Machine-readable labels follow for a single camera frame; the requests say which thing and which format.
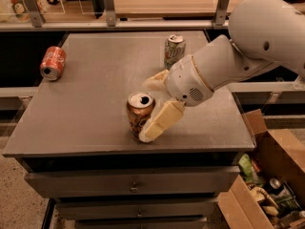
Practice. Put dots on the metal railing frame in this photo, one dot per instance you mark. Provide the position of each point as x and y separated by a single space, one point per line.
123 15

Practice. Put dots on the red soda can lying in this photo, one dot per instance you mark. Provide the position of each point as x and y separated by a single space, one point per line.
53 63

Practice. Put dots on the green snack bag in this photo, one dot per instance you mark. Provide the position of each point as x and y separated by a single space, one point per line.
247 171

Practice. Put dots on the colourful package top left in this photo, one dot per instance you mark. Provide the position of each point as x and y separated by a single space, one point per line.
13 11

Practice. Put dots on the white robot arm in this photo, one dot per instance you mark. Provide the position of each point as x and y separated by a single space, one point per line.
263 34

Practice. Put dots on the cardboard box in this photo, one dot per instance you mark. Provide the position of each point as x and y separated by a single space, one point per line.
280 154

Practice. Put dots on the orange-brown soda can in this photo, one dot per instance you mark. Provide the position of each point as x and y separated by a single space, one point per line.
139 108

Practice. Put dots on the grey drawer cabinet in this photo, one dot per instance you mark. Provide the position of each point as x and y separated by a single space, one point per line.
75 142

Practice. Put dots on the silver can in box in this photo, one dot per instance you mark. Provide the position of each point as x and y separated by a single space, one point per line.
274 186

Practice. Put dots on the white green soda can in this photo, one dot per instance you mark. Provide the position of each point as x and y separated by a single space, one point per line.
174 50

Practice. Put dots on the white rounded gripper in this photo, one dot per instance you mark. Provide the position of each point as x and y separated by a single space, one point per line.
185 80

